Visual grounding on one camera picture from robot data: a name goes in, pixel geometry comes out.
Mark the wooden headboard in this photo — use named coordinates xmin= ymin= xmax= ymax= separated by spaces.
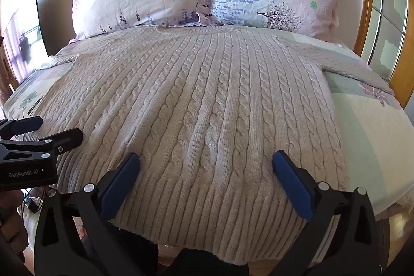
xmin=354 ymin=0 xmax=414 ymax=110

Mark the black cable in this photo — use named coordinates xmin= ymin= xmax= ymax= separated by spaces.
xmin=21 ymin=187 xmax=49 ymax=213

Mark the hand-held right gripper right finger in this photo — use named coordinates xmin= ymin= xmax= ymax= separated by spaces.
xmin=270 ymin=150 xmax=389 ymax=276

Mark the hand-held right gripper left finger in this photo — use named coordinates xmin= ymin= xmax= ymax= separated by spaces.
xmin=34 ymin=152 xmax=144 ymax=276

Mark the pale pink cable-knit sweater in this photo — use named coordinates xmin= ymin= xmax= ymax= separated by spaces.
xmin=24 ymin=24 xmax=396 ymax=264

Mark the floral patchwork bed quilt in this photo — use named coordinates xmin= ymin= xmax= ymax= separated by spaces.
xmin=3 ymin=32 xmax=414 ymax=218

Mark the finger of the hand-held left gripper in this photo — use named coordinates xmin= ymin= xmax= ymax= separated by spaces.
xmin=0 ymin=116 xmax=43 ymax=138
xmin=0 ymin=128 xmax=84 ymax=163

